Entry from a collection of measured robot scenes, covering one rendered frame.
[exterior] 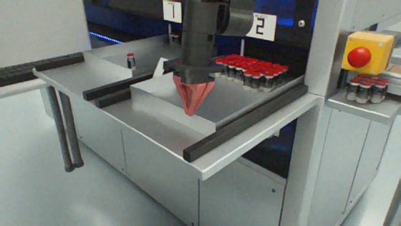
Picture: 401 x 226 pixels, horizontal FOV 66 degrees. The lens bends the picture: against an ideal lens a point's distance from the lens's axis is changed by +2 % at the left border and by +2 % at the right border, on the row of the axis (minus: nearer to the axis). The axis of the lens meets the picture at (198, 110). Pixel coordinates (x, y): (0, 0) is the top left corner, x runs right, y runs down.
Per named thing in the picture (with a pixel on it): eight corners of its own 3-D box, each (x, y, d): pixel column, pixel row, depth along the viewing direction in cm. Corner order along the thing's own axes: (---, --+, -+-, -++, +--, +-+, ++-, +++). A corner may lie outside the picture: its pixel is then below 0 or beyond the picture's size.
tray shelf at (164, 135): (159, 45, 122) (158, 41, 121) (331, 94, 78) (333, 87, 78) (33, 74, 92) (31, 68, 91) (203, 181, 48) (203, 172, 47)
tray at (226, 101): (223, 66, 93) (223, 54, 92) (302, 88, 77) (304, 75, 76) (131, 99, 71) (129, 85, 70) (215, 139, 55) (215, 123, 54)
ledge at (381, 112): (349, 89, 81) (350, 83, 80) (406, 104, 73) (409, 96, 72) (326, 106, 72) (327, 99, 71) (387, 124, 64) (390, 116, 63)
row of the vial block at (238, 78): (218, 74, 86) (218, 58, 84) (273, 91, 75) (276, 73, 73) (213, 76, 85) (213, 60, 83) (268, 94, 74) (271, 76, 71)
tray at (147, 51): (167, 43, 118) (166, 33, 117) (217, 56, 102) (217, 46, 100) (84, 61, 96) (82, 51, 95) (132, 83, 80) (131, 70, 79)
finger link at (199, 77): (210, 119, 57) (217, 70, 54) (183, 126, 52) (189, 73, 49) (185, 107, 61) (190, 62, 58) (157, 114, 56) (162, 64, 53)
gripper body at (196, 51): (225, 76, 56) (231, 35, 54) (186, 81, 49) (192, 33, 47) (200, 68, 60) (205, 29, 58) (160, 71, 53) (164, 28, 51)
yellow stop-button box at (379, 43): (352, 61, 71) (360, 29, 68) (387, 68, 67) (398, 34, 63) (339, 69, 66) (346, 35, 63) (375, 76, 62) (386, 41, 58)
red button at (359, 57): (350, 61, 65) (355, 43, 63) (371, 66, 63) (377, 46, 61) (343, 66, 63) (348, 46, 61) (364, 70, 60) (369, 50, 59)
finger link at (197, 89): (218, 116, 59) (225, 69, 56) (192, 124, 54) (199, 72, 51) (193, 106, 63) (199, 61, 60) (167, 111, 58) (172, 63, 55)
